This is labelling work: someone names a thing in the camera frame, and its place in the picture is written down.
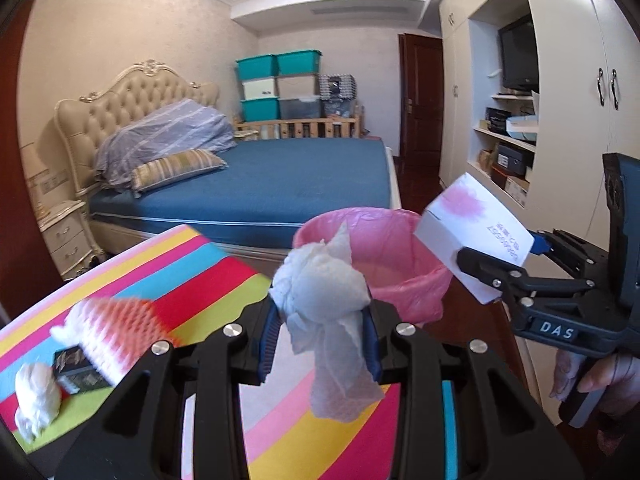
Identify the black shelf box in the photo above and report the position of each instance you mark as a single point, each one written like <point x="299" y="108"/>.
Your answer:
<point x="497" y="120"/>

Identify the brown cardboard box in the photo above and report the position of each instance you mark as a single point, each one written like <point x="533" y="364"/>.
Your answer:
<point x="485" y="160"/>

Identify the small black box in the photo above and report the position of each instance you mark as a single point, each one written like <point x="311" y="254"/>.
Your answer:
<point x="75" y="370"/>

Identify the cream nightstand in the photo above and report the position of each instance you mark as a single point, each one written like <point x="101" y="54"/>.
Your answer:
<point x="65" y="235"/>

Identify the white storage box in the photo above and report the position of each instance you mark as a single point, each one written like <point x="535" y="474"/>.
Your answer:
<point x="260" y="88"/>

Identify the bed with blue sheet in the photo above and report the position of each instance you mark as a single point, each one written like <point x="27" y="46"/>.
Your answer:
<point x="300" y="180"/>

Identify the white pink cardboard box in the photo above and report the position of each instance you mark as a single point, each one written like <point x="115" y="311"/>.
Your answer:
<point x="465" y="215"/>

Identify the beige storage box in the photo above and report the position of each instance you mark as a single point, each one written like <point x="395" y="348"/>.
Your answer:
<point x="297" y="86"/>

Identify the teal storage box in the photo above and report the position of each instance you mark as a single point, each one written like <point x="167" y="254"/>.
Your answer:
<point x="299" y="61"/>
<point x="256" y="66"/>
<point x="260" y="109"/>

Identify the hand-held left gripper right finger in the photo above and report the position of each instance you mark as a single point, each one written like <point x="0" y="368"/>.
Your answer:
<point x="372" y="350"/>

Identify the striped colourful tablecloth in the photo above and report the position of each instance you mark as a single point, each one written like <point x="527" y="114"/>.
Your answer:
<point x="210" y="280"/>

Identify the pink lined waste bin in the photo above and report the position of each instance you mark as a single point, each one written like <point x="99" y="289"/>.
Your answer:
<point x="400" y="280"/>

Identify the white shoe box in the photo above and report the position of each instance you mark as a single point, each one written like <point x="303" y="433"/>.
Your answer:
<point x="517" y="185"/>

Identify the grey striped duvet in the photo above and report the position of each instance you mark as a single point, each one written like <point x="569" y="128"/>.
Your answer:
<point x="165" y="132"/>

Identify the person's right hand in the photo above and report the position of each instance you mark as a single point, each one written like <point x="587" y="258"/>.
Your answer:
<point x="622" y="380"/>

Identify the striped olive pillow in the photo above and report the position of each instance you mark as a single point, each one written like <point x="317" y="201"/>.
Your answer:
<point x="175" y="165"/>

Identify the white flat box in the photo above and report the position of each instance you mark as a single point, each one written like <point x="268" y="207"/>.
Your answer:
<point x="522" y="127"/>

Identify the grey clear storage box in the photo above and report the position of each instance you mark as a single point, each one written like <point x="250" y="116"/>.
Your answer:
<point x="300" y="108"/>

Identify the narrow ceiling air vent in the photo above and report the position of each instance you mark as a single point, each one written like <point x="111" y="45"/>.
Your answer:
<point x="357" y="10"/>

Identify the wooden crib rail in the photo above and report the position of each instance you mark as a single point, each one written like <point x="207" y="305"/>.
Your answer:
<point x="300" y="127"/>

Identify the pink foam fruit net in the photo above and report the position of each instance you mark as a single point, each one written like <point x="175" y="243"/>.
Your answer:
<point x="120" y="330"/>

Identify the dark wooden door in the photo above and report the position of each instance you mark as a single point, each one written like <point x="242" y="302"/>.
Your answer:
<point x="420" y="100"/>

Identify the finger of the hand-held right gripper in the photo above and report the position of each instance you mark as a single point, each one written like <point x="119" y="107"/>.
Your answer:
<point x="570" y="255"/>
<point x="480" y="262"/>

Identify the cream built-in wardrobe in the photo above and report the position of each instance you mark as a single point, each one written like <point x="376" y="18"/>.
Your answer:
<point x="565" y="110"/>

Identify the white tissue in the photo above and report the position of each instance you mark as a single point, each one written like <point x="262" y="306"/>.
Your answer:
<point x="35" y="395"/>
<point x="320" y="285"/>

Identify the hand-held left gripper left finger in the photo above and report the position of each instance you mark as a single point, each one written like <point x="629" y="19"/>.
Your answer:
<point x="270" y="335"/>

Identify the dark storage box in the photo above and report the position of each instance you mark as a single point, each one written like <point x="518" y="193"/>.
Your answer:
<point x="340" y="108"/>

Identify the patterned dark box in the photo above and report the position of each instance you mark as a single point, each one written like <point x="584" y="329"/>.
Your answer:
<point x="337" y="86"/>

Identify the black safe box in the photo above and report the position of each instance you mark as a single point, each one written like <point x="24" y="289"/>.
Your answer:
<point x="515" y="157"/>

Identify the beige tufted headboard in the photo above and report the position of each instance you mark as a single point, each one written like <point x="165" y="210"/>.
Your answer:
<point x="110" y="105"/>

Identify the black television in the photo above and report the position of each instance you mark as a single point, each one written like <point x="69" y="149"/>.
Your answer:
<point x="520" y="55"/>

